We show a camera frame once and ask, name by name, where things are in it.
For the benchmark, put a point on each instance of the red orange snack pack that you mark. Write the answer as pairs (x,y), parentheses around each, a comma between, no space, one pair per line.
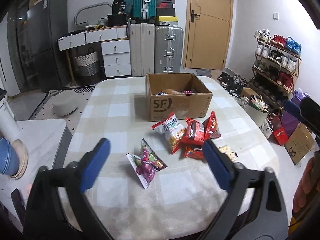
(193,151)

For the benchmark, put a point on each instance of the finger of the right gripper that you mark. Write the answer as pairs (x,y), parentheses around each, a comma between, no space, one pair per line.
(309,112)

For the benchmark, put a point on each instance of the white drawer desk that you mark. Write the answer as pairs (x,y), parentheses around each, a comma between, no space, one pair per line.
(115,48)

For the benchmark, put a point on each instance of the purple grape candy bag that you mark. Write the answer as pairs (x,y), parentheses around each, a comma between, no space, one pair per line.
(146,164)

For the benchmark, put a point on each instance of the stacked shoe boxes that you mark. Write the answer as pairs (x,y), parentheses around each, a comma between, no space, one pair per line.
(166,12)

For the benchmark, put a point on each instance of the silver suitcase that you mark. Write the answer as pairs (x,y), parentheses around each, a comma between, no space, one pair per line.
(168,49)

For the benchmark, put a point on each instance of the white side table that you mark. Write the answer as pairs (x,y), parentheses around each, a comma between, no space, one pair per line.
(47,142)

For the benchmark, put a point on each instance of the grey round stool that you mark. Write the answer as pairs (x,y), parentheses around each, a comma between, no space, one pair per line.
(64,103)

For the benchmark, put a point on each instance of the SF cardboard box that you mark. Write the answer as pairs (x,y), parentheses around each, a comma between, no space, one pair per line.
(193,103)

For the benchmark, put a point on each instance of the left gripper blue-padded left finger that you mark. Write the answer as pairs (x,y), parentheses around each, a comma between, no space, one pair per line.
(44,215)

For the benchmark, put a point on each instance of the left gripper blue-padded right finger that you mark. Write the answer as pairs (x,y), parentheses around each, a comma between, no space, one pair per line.
(254,207)

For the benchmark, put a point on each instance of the person right hand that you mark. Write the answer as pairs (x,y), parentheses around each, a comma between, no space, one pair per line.
(303,196)

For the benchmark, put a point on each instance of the blue bowl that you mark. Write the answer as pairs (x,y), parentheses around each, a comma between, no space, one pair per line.
(9,158)

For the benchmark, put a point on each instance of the white noodle snack bag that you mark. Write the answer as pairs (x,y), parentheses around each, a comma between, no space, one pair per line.
(172,129)

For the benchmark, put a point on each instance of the orange bread snack pack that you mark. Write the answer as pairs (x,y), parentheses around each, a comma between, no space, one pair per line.
(170,92)

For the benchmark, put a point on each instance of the shoe rack with shoes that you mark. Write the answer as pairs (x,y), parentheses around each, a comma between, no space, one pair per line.
(276,68)

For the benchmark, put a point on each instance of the wooden door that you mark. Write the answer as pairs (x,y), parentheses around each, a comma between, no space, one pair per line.
(207,33)

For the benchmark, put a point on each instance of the woven laundry basket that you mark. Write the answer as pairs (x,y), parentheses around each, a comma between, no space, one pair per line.
(88,67)

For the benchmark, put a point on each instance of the red cone snack bag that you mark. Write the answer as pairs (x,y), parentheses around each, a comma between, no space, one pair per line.
(211,128)

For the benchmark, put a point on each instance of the white suitcase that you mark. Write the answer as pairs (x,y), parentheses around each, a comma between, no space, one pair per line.
(142,48)

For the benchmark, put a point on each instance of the patterned floor rug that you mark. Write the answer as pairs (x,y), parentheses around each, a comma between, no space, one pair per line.
(45,109)

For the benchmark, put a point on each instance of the dark refrigerator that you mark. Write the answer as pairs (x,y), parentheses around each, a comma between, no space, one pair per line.
(47,22)

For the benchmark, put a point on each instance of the small clear cookie pack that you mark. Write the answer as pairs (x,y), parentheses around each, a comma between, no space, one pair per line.
(233,156)

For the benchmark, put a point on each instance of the beige bowl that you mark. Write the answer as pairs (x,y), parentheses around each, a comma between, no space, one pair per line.
(22,154)

